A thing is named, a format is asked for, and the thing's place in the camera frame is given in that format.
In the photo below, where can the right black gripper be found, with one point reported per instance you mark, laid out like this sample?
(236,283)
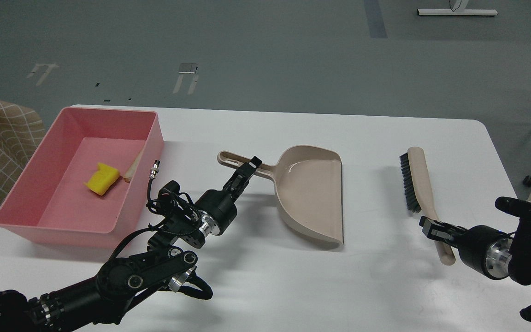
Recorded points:
(482,248)

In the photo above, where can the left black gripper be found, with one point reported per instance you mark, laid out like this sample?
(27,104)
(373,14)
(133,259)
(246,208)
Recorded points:
(220,204)

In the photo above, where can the beige hand brush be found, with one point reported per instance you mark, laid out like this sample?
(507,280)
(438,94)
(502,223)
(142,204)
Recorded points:
(418,192)

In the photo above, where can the beige plastic dustpan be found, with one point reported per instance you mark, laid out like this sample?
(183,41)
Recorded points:
(308,186)

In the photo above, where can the triangular bread slice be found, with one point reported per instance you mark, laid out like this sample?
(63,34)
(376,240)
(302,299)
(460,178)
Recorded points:
(129,174)

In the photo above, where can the yellow sponge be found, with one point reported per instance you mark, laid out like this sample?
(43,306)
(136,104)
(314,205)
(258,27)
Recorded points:
(102,179)

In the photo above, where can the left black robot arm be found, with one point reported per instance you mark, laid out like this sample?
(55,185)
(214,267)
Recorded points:
(145,262)

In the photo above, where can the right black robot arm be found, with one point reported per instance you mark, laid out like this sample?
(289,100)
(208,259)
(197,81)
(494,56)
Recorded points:
(520,266)

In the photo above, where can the pink plastic bin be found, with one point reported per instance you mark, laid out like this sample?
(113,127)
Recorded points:
(50,203)

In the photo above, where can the white stand base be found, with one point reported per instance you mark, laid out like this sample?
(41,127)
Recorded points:
(458,8)

